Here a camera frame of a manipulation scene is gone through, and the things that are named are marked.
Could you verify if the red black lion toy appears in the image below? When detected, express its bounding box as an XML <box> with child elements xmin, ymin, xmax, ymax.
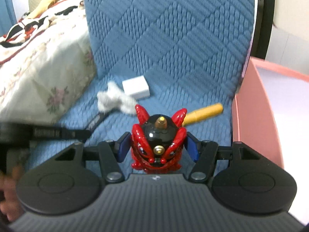
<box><xmin>130</xmin><ymin>104</ymin><xmax>187</xmax><ymax>174</ymax></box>

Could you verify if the person's left hand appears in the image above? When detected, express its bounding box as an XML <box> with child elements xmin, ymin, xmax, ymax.
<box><xmin>1</xmin><ymin>165</ymin><xmax>24</xmax><ymax>222</ymax></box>

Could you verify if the yellow plastic stick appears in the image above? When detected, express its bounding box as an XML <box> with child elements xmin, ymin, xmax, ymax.
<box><xmin>182</xmin><ymin>103</ymin><xmax>224</xmax><ymax>126</ymax></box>

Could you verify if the white fluffy toy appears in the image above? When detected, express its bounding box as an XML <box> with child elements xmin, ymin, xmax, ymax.
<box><xmin>97</xmin><ymin>81</ymin><xmax>137</xmax><ymax>115</ymax></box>

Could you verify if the white power adapter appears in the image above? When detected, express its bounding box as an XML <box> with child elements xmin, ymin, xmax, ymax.
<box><xmin>122</xmin><ymin>75</ymin><xmax>150</xmax><ymax>100</ymax></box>

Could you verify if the floral cream pillow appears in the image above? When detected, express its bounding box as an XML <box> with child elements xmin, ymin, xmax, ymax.
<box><xmin>1</xmin><ymin>16</ymin><xmax>96</xmax><ymax>123</ymax></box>

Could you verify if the pink cardboard box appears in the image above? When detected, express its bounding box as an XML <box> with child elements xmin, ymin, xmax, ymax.
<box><xmin>232</xmin><ymin>58</ymin><xmax>308</xmax><ymax>225</ymax></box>

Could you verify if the red black white cloth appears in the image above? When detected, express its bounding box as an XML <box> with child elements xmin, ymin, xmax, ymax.
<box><xmin>1</xmin><ymin>5</ymin><xmax>82</xmax><ymax>48</ymax></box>

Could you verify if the blue textured sofa cover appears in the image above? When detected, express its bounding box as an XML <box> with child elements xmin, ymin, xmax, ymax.
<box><xmin>24</xmin><ymin>0</ymin><xmax>256</xmax><ymax>175</ymax></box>

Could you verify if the beige plush toy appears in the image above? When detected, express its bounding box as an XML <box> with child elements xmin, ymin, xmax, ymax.
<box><xmin>26</xmin><ymin>0</ymin><xmax>56</xmax><ymax>19</ymax></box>

